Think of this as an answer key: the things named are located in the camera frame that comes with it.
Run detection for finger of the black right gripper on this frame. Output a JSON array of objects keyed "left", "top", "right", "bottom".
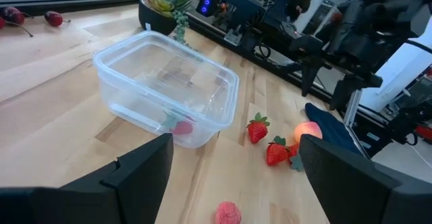
[
  {"left": 300, "top": 60, "right": 324, "bottom": 97},
  {"left": 329, "top": 74, "right": 384, "bottom": 112}
]

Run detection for red toy strawberry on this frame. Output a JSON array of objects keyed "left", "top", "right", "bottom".
[
  {"left": 161, "top": 112, "right": 196, "bottom": 136},
  {"left": 286, "top": 143, "right": 304, "bottom": 173},
  {"left": 245, "top": 112, "right": 271, "bottom": 144},
  {"left": 265, "top": 136, "right": 290, "bottom": 167}
]

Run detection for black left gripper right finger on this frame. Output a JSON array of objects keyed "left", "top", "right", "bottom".
[{"left": 298, "top": 134, "right": 432, "bottom": 224}]

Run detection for black device three blue lights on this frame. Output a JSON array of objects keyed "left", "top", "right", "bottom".
[{"left": 195, "top": 0, "right": 217, "bottom": 18}]

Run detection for clear plastic tupperware container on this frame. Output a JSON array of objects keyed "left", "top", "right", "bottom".
[{"left": 92, "top": 30, "right": 240, "bottom": 150}]

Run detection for potted succulent plant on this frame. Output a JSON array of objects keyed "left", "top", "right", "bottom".
[{"left": 138, "top": 0, "right": 200, "bottom": 46}]

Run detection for dark folded cloth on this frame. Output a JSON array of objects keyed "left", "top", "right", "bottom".
[{"left": 304, "top": 102, "right": 364, "bottom": 156}]

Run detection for person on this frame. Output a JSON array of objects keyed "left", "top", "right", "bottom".
[{"left": 286, "top": 0, "right": 314, "bottom": 23}]

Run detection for orange pink toy peach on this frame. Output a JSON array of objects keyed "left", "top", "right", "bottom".
[{"left": 293, "top": 121, "right": 323, "bottom": 144}]

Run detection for pink toy raspberry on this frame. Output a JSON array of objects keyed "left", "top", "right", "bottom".
[{"left": 215, "top": 201, "right": 242, "bottom": 224}]

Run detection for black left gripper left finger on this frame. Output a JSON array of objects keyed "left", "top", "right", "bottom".
[{"left": 0, "top": 132, "right": 174, "bottom": 224}]

